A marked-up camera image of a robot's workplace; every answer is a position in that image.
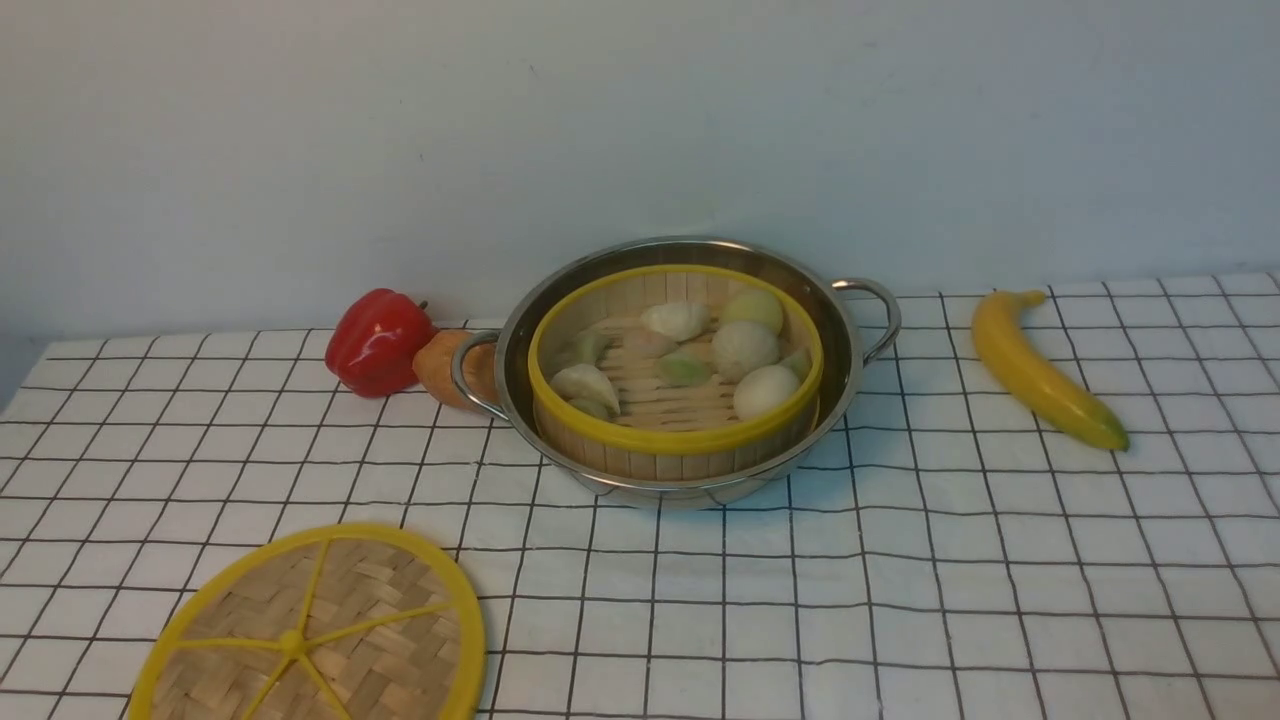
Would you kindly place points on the yellow-rimmed bamboo steamer basket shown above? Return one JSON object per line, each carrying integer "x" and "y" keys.
{"x": 667, "y": 433}

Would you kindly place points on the yellow-rimmed bamboo steamer lid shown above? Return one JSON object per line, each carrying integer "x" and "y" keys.
{"x": 350, "y": 621}

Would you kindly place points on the pinkish dumpling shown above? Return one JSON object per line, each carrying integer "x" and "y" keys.
{"x": 643, "y": 344}

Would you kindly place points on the pale green dumpling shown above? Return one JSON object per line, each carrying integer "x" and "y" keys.
{"x": 589, "y": 348}

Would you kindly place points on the red bell pepper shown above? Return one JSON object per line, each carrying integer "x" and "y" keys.
{"x": 371, "y": 350}

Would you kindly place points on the yellow banana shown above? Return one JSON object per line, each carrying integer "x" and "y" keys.
{"x": 1029, "y": 377}

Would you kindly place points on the white checkered tablecloth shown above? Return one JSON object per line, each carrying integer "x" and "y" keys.
{"x": 939, "y": 555}

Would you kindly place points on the stainless steel two-handled pot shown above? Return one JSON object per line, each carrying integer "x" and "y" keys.
{"x": 857, "y": 320}

